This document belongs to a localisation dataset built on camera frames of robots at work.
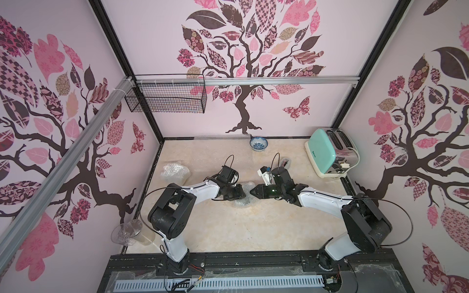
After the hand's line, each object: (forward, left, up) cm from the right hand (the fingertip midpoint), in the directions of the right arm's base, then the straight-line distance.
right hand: (252, 191), depth 85 cm
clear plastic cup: (-20, +48, +6) cm, 52 cm away
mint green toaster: (+18, -42, +7) cm, 46 cm away
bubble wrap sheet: (+13, +40, -2) cm, 42 cm away
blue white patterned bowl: (+39, -7, -9) cm, 41 cm away
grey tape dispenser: (+21, -21, -6) cm, 30 cm away
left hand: (0, +4, -8) cm, 9 cm away
